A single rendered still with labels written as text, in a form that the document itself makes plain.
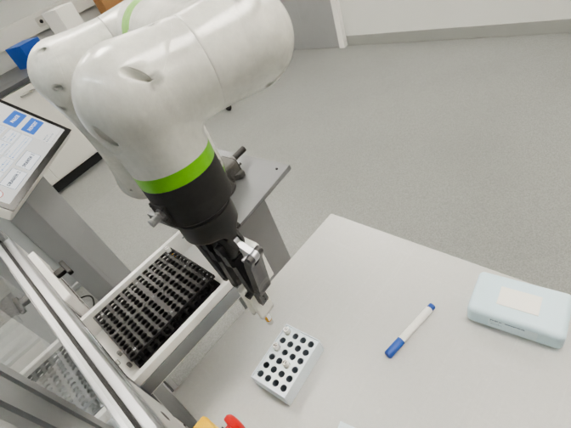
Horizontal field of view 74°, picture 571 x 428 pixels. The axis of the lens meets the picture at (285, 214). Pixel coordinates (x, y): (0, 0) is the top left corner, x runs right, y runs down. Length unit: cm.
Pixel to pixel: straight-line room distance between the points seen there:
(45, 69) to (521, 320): 91
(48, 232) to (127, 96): 140
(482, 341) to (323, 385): 30
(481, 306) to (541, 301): 10
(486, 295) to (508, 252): 113
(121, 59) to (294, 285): 67
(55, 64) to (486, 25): 340
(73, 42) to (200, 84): 44
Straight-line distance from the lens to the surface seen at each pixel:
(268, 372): 78
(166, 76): 37
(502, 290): 81
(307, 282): 90
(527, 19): 373
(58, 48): 79
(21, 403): 30
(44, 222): 170
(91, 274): 187
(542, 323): 78
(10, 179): 153
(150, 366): 79
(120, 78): 36
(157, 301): 86
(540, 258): 192
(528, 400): 77
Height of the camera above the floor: 146
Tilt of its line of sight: 40 degrees down
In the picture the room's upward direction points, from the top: 22 degrees counter-clockwise
